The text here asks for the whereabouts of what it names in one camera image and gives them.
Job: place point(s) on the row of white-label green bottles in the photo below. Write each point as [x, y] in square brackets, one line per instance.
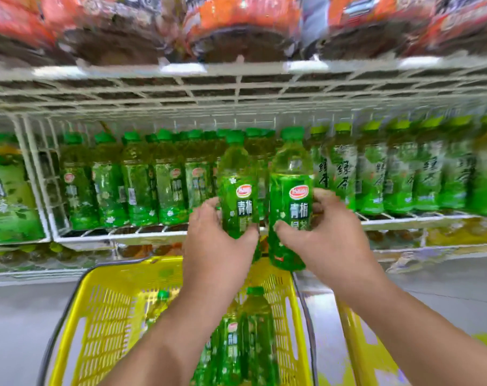
[400, 176]

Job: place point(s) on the person's left hand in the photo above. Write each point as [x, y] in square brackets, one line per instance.
[215, 265]

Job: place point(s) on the person's left forearm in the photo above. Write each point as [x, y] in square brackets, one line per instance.
[167, 349]

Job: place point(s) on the green tea bottles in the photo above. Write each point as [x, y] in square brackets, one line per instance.
[259, 341]

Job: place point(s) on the yellow shopping basket trolley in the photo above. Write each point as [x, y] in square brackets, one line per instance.
[106, 309]

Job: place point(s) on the row of orange-label tea bottles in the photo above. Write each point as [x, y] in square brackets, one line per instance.
[239, 20]

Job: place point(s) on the person's right hand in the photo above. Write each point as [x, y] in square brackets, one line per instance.
[340, 253]

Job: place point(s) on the row of flower-label green bottles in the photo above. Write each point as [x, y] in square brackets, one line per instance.
[138, 188]

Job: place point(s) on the row of large green-label bottles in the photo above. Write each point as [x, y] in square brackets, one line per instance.
[10, 205]

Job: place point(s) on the person's right forearm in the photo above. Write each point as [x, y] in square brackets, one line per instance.
[420, 341]

